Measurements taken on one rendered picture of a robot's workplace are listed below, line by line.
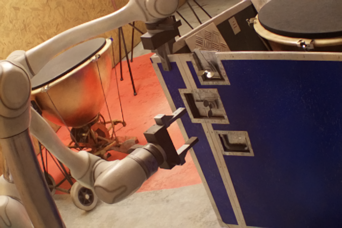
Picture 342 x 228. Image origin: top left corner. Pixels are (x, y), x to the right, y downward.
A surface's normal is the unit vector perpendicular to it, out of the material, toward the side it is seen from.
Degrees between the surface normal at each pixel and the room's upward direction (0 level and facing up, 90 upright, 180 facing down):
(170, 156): 90
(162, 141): 90
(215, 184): 90
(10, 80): 85
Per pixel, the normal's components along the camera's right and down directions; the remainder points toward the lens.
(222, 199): -0.64, 0.51
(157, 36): 0.72, 0.16
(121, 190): 0.56, 0.09
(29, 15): 0.87, -0.18
